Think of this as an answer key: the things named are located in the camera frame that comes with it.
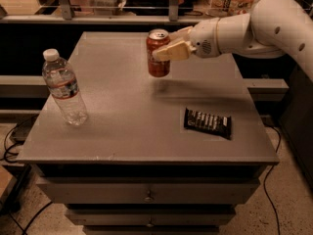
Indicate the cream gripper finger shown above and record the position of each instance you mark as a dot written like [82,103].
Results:
[181,34]
[176,50]

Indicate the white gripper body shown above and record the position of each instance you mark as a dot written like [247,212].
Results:
[203,40]

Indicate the red coke can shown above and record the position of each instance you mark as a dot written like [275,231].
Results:
[157,38]

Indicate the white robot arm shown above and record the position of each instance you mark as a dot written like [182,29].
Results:
[271,29]

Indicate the clear plastic water bottle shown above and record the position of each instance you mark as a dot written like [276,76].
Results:
[63,86]

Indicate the black bag behind railing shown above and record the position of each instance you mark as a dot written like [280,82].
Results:
[156,7]

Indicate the grey shelf ledge right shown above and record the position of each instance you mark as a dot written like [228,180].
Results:
[266,89]

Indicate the grey shelf ledge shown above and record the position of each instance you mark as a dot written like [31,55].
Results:
[20,86]
[266,89]

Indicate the black chocolate bar wrapper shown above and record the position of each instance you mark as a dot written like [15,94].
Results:
[208,123]

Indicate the grey drawer cabinet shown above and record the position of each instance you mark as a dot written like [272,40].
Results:
[135,130]

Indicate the metal railing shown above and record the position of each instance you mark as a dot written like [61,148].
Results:
[79,12]

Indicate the drawer with knob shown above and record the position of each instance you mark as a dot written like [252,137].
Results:
[150,217]
[87,191]

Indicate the grey shelf ledge left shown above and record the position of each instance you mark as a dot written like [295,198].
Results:
[20,86]

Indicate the top drawer with knob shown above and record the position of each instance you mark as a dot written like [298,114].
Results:
[87,191]

